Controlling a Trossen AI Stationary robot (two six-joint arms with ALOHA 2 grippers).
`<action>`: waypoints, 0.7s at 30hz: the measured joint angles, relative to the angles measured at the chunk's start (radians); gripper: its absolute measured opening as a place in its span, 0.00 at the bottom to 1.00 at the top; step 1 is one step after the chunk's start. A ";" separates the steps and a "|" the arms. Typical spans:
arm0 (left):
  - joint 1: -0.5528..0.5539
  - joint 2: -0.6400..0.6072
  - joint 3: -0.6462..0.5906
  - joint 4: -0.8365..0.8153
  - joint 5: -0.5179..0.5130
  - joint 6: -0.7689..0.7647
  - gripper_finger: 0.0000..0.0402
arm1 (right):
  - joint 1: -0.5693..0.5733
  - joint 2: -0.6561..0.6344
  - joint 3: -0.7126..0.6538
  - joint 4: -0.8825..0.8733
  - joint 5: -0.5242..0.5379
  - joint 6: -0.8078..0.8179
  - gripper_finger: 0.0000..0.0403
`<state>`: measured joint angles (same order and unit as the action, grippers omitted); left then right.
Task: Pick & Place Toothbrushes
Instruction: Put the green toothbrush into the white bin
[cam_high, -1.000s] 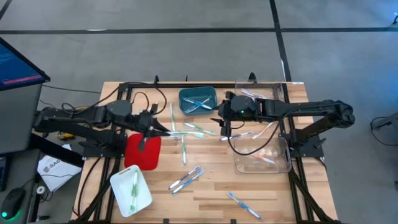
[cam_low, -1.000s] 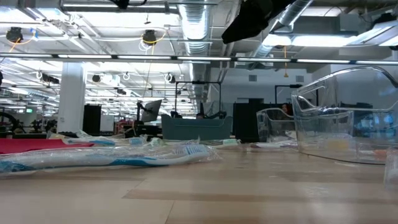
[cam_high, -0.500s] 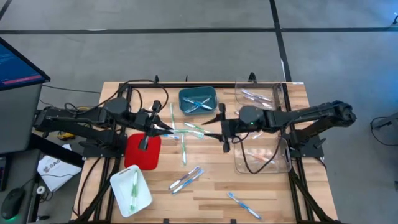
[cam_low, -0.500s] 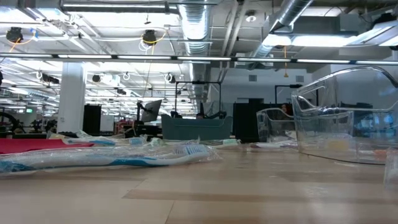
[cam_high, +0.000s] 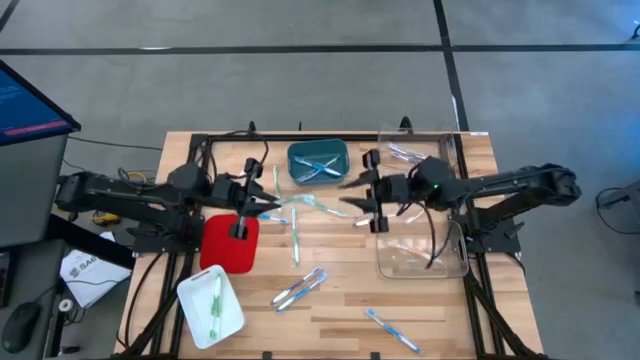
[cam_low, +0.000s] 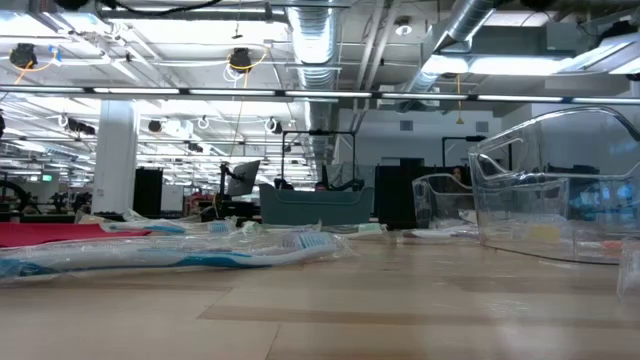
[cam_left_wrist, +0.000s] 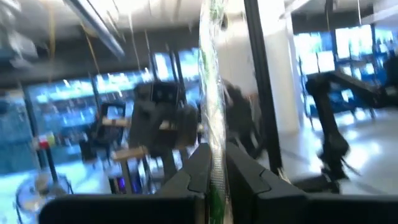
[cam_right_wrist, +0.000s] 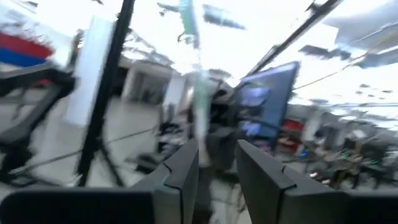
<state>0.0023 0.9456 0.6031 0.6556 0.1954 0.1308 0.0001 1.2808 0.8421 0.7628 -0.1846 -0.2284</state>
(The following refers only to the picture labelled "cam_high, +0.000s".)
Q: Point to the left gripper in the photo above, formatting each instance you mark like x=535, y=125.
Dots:
x=230, y=192

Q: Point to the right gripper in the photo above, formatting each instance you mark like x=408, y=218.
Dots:
x=395, y=190

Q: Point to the black stand leg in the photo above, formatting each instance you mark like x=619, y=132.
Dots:
x=625, y=195

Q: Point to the black computer mouse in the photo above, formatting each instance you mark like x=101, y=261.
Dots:
x=20, y=325

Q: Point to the blue screen monitor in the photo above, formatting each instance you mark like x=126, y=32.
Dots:
x=25, y=110

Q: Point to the white tape roll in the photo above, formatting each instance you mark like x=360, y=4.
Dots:
x=66, y=305

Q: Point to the blue toothbrush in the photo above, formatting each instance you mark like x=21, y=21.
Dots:
x=307, y=175
x=275, y=219
x=302, y=292
x=305, y=161
x=392, y=330

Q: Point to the green toothbrush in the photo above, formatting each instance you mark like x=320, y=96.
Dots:
x=277, y=182
x=213, y=327
x=219, y=295
x=312, y=201
x=295, y=240

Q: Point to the clear plastic bin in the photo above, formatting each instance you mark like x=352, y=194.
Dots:
x=400, y=270
x=445, y=145

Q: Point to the teal plastic bin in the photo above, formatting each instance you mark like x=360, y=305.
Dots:
x=298, y=150

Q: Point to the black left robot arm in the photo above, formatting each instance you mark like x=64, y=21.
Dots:
x=125, y=195

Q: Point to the white plastic bin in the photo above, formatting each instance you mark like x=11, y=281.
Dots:
x=195, y=310

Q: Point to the red plastic bin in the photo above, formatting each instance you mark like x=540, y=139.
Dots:
x=220, y=250

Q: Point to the white printed paper sheet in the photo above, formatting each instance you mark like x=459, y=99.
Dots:
x=95, y=277

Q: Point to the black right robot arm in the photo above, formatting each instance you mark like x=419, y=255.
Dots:
x=500, y=182

